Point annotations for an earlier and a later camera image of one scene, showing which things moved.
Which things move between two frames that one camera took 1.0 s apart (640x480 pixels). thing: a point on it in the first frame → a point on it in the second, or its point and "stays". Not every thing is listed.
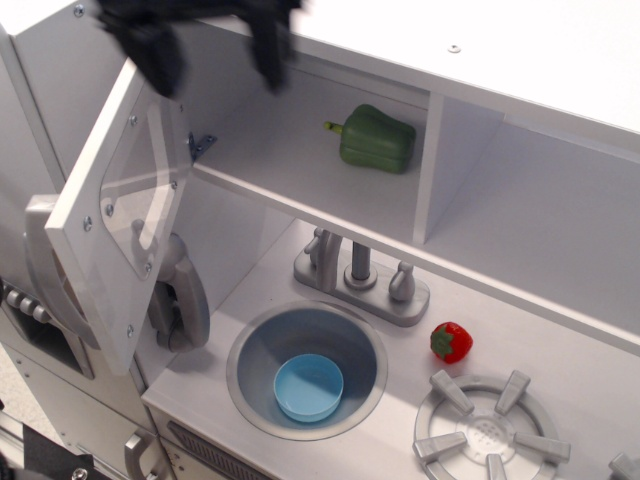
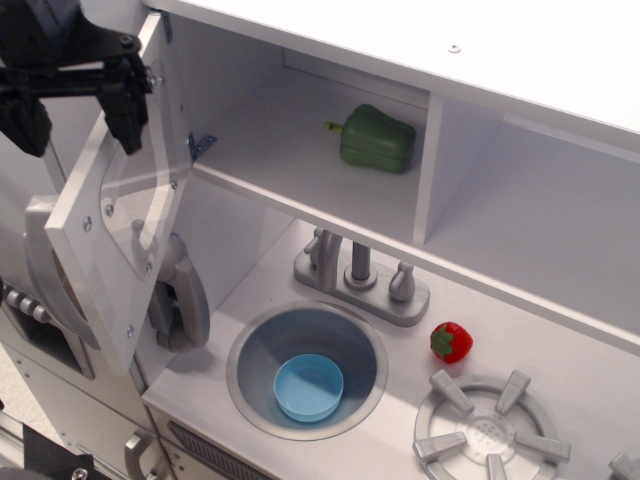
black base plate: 43,454 stays
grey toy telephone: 179,305 stays
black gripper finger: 269,22 → 126,114
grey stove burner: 486,427 stays
